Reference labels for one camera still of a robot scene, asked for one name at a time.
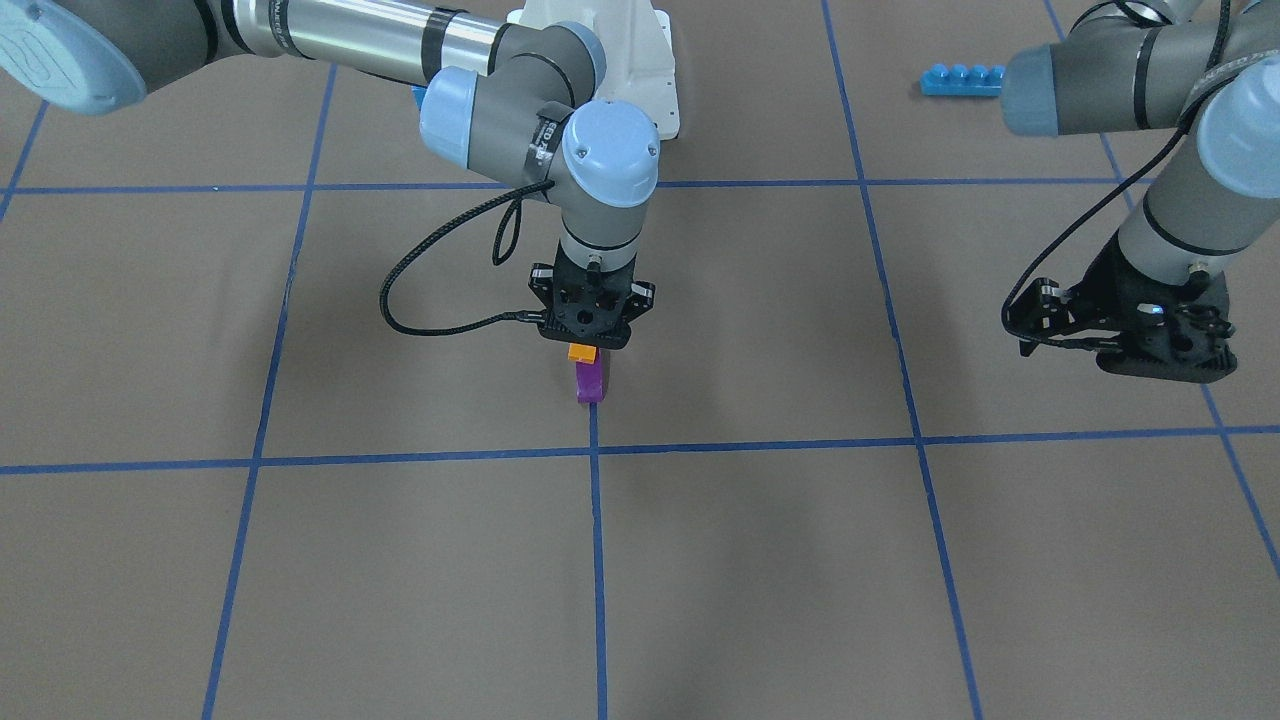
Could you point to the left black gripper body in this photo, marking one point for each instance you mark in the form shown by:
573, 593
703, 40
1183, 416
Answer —
1106, 284

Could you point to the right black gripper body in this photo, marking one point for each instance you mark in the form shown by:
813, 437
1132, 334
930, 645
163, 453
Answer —
541, 282

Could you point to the orange trapezoid block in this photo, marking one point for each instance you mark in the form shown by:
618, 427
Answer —
582, 354

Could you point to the purple trapezoid block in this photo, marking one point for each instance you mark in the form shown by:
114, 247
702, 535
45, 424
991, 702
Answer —
590, 381

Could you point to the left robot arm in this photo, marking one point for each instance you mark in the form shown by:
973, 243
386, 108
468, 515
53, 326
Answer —
1139, 65

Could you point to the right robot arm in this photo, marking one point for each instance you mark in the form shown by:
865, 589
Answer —
518, 105

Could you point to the long blue block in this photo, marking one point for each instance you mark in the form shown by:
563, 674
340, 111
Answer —
960, 80

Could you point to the white camera stand pole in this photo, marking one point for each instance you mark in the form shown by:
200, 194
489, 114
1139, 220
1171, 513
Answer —
637, 39

